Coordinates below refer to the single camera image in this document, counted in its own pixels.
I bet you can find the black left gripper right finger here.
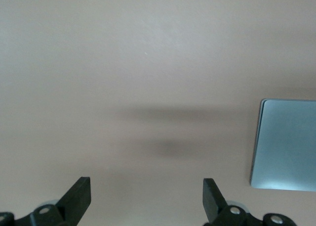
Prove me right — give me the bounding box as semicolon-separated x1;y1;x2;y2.
202;178;297;226

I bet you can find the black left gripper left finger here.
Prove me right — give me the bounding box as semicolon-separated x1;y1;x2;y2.
0;177;91;226

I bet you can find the grey aluminium laptop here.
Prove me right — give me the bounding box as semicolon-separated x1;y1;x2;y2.
249;98;316;192

